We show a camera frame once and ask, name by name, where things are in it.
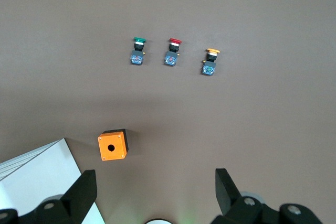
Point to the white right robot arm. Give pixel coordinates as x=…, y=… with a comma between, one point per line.
x=158, y=222

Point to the yellow mushroom push button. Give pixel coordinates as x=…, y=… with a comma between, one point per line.
x=210, y=62

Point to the green mushroom push button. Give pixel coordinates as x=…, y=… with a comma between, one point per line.
x=137, y=53

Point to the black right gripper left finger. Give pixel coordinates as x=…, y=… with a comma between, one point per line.
x=81, y=195

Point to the white drawer cabinet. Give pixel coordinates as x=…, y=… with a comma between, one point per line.
x=39, y=176

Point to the orange button enclosure box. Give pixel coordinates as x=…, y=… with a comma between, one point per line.
x=111, y=148

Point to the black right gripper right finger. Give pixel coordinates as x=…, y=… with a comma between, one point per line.
x=225, y=195

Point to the red mushroom push button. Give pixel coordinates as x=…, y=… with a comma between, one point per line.
x=172, y=54

